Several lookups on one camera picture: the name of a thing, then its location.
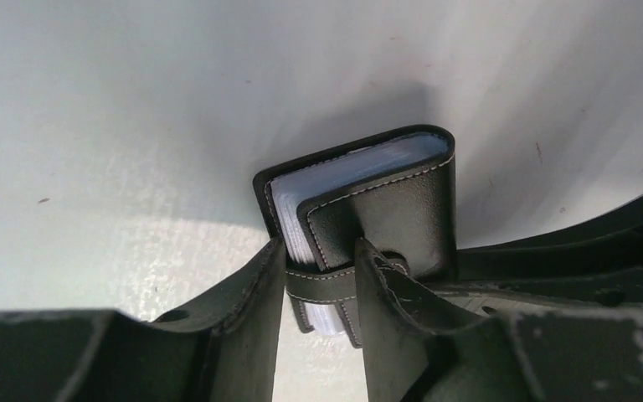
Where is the black leather card holder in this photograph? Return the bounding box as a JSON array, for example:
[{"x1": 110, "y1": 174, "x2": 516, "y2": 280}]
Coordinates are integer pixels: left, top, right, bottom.
[{"x1": 253, "y1": 124, "x2": 458, "y2": 348}]

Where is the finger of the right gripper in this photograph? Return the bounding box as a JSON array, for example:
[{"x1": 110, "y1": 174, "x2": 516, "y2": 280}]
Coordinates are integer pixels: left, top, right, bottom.
[{"x1": 426, "y1": 195, "x2": 643, "y2": 307}]

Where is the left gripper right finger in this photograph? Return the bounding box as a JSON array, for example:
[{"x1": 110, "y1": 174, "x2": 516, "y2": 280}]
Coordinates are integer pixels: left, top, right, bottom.
[{"x1": 355, "y1": 240, "x2": 643, "y2": 401}]

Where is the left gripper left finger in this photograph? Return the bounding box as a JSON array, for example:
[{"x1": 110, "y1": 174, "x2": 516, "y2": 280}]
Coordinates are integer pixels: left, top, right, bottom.
[{"x1": 0, "y1": 239, "x2": 286, "y2": 401}]

